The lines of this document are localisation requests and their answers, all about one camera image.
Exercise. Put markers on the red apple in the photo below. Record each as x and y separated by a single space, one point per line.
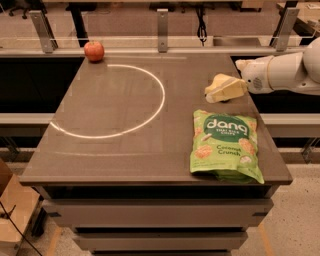
94 51

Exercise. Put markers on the left metal bracket post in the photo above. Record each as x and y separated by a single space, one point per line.
44 32

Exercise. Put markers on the green rice chips bag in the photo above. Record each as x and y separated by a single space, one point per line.
225 146

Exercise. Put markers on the metal bracket post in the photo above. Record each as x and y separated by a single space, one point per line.
44 32
286 26
162 24

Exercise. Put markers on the black table leg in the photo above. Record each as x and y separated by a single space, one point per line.
79 24

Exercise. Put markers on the middle metal bracket post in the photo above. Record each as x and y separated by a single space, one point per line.
162 24

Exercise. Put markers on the grey drawer cabinet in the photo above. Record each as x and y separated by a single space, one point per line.
159 220

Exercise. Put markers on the right metal bracket post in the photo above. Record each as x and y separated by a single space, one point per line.
286 26

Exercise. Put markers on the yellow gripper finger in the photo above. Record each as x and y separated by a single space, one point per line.
243 64
241 86

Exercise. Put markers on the horizontal metal rail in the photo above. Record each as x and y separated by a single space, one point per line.
74 52

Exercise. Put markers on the yellow sponge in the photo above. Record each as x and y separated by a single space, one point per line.
222 88

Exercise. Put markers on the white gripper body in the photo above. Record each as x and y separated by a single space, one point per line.
256 75

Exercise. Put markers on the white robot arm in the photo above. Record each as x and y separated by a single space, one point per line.
296 72

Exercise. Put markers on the cardboard box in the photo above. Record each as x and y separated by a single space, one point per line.
18 205

